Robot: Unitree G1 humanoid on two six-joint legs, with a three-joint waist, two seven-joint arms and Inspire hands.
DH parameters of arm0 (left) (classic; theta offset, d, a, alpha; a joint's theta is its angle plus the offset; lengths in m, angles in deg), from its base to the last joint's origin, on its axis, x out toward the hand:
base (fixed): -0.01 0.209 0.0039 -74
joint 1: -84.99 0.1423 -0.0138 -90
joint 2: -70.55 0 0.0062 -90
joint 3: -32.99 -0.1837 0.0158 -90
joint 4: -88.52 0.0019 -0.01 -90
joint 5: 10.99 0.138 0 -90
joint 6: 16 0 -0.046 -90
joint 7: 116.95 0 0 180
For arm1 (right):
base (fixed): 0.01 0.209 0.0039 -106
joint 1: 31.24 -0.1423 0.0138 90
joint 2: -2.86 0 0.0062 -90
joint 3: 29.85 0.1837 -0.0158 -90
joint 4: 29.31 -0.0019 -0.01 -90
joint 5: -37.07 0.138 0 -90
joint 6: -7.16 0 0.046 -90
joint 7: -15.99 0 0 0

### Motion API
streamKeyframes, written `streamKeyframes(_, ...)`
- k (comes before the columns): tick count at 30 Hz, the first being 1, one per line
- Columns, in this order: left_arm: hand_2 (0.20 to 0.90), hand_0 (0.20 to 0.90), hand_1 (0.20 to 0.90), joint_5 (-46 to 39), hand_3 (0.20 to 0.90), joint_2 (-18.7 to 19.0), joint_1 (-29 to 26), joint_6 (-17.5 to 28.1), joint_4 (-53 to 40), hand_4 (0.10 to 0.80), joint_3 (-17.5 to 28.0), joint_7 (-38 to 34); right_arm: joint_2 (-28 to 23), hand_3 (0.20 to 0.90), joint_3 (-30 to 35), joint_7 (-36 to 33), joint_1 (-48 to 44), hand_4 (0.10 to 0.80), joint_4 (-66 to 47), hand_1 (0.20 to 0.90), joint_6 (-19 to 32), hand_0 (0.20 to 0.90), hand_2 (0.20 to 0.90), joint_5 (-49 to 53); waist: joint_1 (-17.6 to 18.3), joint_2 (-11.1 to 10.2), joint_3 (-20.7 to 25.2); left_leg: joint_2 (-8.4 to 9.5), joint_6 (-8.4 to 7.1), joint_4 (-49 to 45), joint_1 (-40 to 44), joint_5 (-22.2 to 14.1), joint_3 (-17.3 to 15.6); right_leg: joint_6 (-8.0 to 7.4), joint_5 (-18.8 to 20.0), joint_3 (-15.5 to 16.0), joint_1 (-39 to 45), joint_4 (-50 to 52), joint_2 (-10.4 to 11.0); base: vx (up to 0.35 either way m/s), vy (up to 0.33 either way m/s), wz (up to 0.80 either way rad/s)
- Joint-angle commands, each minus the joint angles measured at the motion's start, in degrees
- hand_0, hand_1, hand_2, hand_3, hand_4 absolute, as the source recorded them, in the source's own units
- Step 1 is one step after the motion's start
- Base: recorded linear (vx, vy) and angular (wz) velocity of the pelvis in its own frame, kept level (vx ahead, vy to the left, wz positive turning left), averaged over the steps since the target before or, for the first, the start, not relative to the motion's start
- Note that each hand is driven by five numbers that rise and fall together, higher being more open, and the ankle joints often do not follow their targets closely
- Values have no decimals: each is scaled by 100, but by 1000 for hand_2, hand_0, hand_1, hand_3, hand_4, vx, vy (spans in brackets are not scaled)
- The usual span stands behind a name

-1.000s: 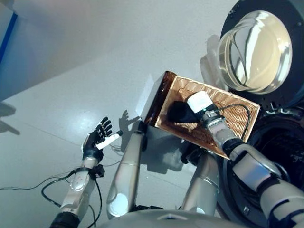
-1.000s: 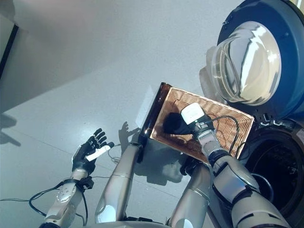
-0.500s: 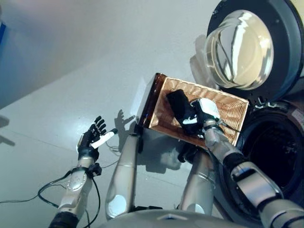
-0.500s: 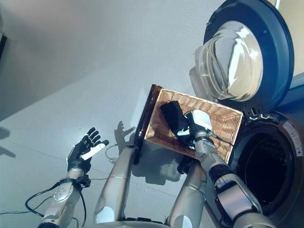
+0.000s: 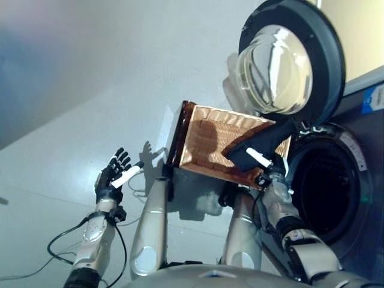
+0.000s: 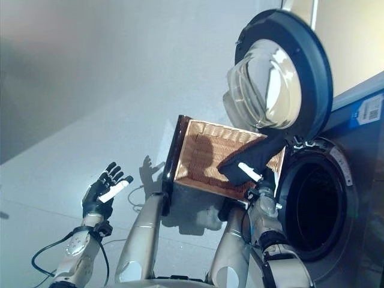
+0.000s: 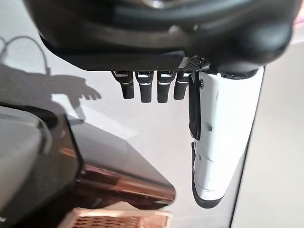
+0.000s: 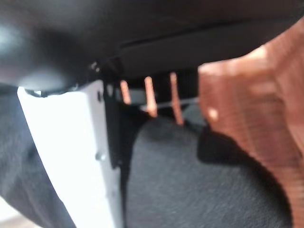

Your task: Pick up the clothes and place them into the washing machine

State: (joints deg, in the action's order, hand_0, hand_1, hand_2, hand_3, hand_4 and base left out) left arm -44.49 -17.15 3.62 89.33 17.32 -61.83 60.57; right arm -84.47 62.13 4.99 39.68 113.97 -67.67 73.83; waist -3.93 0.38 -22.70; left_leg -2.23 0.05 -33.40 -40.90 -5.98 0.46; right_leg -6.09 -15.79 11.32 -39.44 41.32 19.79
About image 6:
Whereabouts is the metal door hinge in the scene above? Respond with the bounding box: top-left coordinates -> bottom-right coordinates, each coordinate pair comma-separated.
292,135 -> 320,151

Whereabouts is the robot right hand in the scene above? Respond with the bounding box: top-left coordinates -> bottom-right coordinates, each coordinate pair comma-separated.
236,161 -> 275,196

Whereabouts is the woven wicker basket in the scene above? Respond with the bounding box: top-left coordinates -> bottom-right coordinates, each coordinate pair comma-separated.
172,118 -> 287,208

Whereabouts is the black garment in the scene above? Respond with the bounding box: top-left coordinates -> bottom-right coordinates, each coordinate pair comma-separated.
216,131 -> 290,188

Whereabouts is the silver robot torso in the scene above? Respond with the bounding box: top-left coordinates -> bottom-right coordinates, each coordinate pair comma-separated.
118,274 -> 217,288

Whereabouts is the grey front-load washing machine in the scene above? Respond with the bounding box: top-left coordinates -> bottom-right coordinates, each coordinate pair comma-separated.
275,70 -> 384,288

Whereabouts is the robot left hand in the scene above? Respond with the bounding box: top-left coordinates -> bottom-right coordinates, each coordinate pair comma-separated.
82,161 -> 134,221

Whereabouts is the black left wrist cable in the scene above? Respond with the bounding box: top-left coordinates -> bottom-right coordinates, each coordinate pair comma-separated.
31,226 -> 110,286

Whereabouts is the cream cabinet panel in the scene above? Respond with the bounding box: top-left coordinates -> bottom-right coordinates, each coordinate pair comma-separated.
280,0 -> 384,100

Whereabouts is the silver robot right leg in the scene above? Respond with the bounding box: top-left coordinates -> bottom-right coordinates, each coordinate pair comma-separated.
206,200 -> 256,286

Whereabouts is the round washing machine door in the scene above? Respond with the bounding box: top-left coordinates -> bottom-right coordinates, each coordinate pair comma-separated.
223,8 -> 334,142

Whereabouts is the thin white floor cable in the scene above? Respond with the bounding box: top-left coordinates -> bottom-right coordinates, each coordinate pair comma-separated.
127,185 -> 146,212

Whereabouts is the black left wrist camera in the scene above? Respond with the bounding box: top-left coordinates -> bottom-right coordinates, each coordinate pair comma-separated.
92,220 -> 114,238

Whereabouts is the silver robot leg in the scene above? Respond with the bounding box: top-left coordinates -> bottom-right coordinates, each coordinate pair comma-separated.
206,200 -> 256,286
115,191 -> 169,283

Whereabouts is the blue white machine label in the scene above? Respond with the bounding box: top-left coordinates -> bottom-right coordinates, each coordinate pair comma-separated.
352,93 -> 384,126

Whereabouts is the silver robot left leg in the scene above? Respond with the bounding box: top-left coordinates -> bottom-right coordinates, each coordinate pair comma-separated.
115,191 -> 169,283

